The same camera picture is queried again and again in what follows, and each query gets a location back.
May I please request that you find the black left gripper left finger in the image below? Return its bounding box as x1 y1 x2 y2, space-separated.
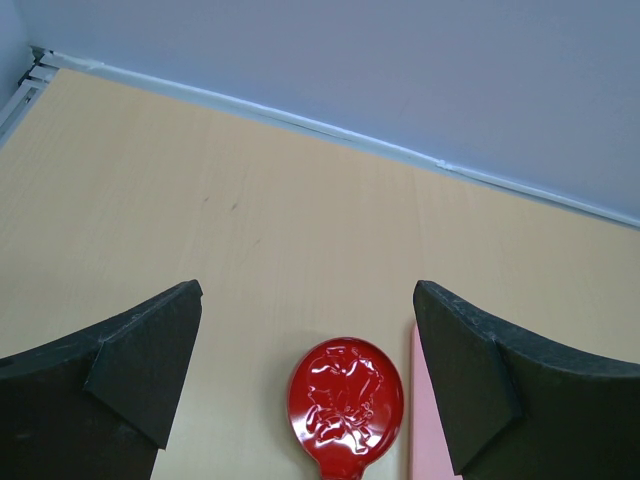
1 280 202 479

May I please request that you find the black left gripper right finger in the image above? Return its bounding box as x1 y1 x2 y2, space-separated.
413 281 639 479

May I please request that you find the red embossed tin lid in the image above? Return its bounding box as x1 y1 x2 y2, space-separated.
287 337 404 479

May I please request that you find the pink plastic tray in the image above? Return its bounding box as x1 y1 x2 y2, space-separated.
409 326 459 480

